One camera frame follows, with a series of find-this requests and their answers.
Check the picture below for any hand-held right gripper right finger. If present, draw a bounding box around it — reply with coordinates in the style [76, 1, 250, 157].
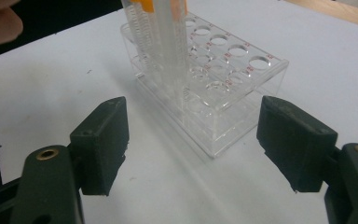
[255, 95, 339, 194]

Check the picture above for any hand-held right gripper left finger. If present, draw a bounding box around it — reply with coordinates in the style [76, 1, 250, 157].
[69, 96, 131, 197]

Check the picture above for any clear acrylic tube rack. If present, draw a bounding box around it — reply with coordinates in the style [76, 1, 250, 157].
[119, 12, 290, 160]

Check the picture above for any orange capped plastic tube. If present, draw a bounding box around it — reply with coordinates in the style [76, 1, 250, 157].
[159, 0, 190, 107]
[121, 0, 164, 91]

